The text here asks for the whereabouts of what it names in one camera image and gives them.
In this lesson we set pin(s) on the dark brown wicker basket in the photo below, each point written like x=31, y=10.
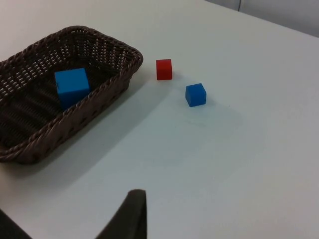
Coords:
x=30, y=119

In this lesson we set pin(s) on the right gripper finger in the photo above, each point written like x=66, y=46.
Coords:
x=129, y=219

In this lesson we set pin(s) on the large blue cube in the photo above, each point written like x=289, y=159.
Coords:
x=72, y=85

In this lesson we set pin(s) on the small red cube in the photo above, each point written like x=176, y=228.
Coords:
x=164, y=69

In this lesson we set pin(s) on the small blue cube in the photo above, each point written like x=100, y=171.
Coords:
x=195, y=94

